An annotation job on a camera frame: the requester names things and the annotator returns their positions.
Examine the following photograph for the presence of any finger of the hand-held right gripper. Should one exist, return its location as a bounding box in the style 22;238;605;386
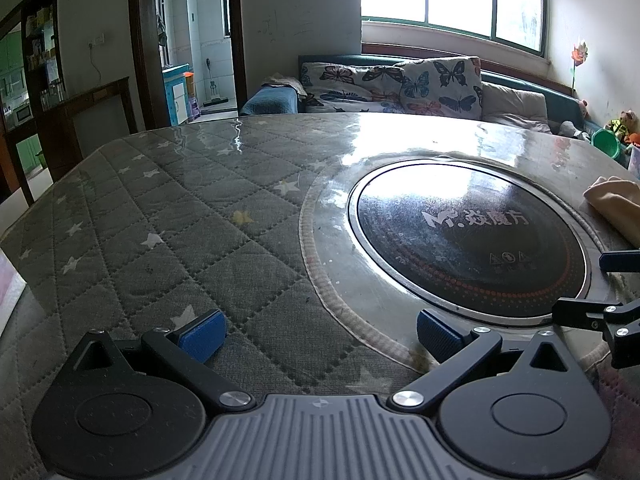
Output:
599;248;640;272
552;298;640;368

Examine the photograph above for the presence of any plush teddy bear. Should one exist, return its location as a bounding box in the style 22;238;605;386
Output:
605;110;638;143

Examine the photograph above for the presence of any beige knitted throw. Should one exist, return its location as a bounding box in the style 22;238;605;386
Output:
262;75;307;97

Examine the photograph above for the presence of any grey plush toy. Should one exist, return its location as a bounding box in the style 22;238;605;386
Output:
557;120;593;141

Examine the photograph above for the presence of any butterfly print cushion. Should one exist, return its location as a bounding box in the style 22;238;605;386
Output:
300;61;408;113
400;56;483;121

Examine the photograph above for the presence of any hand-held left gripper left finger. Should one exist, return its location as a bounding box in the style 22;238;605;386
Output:
62;309;254;409

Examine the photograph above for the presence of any blue white small cabinet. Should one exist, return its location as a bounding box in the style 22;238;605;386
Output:
162;64;191;127

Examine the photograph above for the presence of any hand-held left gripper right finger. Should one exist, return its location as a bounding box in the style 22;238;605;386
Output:
387;308;588;409

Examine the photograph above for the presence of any dark wooden console table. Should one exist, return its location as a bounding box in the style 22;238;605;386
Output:
37;76;138;168

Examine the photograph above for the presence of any beige garment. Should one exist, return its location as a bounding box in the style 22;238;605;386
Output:
582;176;640;250

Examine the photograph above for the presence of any dark wooden cabinet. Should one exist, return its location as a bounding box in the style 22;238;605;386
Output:
0;0;63;206

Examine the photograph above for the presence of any green plastic bucket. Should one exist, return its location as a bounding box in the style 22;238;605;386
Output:
591;129;623;163

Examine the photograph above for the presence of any floor squeegee mop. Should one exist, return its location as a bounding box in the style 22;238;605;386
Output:
202;57;230;109

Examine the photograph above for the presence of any blue quilted armrest cover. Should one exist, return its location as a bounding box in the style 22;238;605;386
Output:
240;85;301;117

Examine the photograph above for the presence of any beige cushion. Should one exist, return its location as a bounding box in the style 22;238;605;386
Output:
480;81;553;135

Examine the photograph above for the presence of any round black induction cooktop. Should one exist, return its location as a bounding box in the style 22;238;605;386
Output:
346;159;592;318

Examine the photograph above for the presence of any dark wooden door frame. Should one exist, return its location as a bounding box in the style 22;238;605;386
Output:
127;0;248;136

